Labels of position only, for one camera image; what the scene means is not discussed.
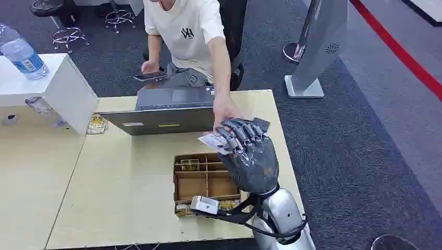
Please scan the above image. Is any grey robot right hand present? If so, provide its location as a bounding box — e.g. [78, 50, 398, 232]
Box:
[215, 117, 280, 196]

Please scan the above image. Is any person's left hand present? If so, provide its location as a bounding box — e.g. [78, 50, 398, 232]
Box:
[212, 97, 243, 134]

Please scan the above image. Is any person's right hand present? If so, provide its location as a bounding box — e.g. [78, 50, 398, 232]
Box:
[141, 59, 161, 76]

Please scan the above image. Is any black smartphone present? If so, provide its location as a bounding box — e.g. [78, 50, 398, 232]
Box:
[133, 71, 168, 84]

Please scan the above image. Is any black card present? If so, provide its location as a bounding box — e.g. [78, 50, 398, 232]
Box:
[251, 117, 272, 134]

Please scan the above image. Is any grey laptop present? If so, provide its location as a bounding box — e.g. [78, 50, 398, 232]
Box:
[98, 86, 217, 136]

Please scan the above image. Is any yellow card stack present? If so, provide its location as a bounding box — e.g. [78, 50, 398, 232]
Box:
[85, 113, 109, 135]
[175, 203, 195, 218]
[218, 199, 238, 211]
[180, 159, 201, 172]

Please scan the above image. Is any person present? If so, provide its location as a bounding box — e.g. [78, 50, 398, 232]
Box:
[141, 0, 245, 133]

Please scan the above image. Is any wooden compartment box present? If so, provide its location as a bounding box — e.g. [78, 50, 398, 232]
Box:
[173, 152, 243, 218]

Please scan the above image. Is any chrome stool base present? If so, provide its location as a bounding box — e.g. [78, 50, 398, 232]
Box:
[52, 26, 91, 54]
[104, 0, 137, 34]

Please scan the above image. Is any black office chair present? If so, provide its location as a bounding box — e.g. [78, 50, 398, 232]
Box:
[216, 0, 249, 92]

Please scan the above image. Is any round chrome floor base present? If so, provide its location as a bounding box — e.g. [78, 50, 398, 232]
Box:
[282, 42, 307, 65]

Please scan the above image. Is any white cabinet box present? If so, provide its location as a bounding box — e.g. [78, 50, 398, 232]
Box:
[0, 53, 100, 136]

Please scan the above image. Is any grey metal stand column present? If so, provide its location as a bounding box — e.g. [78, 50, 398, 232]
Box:
[284, 0, 350, 99]

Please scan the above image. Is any black round fan base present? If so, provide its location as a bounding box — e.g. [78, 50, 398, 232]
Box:
[30, 0, 65, 18]

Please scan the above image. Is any clear water bottle blue label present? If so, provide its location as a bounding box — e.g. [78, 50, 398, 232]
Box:
[0, 23, 50, 81]

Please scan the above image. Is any dark round bin rim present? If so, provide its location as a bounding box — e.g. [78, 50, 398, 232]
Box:
[370, 234, 421, 250]

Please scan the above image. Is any red floor tape line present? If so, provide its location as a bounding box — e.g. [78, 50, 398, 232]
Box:
[349, 0, 442, 102]

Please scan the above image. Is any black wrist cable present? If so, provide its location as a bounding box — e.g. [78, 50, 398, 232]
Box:
[191, 193, 309, 246]

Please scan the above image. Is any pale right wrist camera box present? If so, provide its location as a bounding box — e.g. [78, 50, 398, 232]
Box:
[190, 195, 220, 216]

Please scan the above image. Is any thin pale cable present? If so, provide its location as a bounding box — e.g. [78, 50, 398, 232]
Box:
[114, 243, 160, 250]

